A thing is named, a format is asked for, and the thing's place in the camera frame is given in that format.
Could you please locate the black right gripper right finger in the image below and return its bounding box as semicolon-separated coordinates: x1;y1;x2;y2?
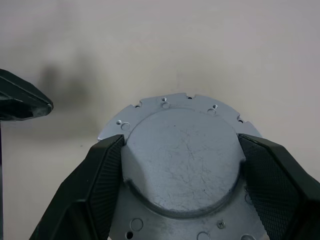
236;133;320;240

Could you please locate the silver round motor lid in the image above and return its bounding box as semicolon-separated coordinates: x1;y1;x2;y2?
96;92;268;240

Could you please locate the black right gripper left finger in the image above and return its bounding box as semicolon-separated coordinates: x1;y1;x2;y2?
28;134;126;240

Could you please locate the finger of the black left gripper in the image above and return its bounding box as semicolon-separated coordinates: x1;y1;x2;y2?
0;68;55;122

